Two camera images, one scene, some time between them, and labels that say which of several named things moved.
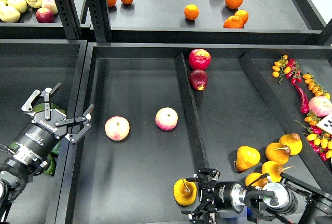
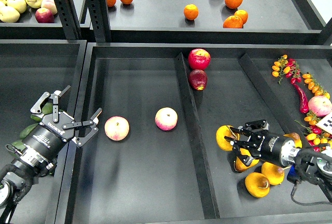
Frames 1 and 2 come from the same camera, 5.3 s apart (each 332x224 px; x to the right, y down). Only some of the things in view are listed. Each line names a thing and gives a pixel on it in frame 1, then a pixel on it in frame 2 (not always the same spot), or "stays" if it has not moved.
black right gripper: x=218 y=196 → x=274 y=147
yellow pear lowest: x=250 y=178 stays
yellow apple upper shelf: x=34 y=1 stays
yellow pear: x=184 y=192 → x=225 y=130
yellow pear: x=247 y=156 stays
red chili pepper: x=304 y=105 stays
